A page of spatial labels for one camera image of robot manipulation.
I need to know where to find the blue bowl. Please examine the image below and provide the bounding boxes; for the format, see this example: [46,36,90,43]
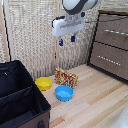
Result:
[54,85,74,102]

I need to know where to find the yellow bowl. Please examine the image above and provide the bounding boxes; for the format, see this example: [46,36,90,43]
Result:
[35,76,53,92]

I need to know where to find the black fabric storage box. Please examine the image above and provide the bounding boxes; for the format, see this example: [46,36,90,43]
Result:
[0,59,52,128]

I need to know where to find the brown drawer with short handle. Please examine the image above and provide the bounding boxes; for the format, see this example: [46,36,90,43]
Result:
[94,13,128,51]

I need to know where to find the dark brown drawer cabinet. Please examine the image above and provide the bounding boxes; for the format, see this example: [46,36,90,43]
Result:
[87,9,128,84]

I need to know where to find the long silver bar handle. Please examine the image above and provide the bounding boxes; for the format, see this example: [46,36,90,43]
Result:
[96,54,122,67]

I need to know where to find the brown drawer with long handle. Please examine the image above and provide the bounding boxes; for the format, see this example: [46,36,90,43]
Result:
[88,41,128,81]

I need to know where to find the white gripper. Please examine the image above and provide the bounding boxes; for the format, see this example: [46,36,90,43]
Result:
[51,12,87,47]

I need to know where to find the thin grey cable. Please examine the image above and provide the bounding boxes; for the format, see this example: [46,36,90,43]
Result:
[84,15,128,24]

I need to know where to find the woven beige folding screen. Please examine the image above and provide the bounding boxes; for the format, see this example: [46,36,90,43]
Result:
[0,0,101,81]

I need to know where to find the red yellow patterned box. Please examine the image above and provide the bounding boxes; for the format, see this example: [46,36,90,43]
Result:
[54,67,79,90]

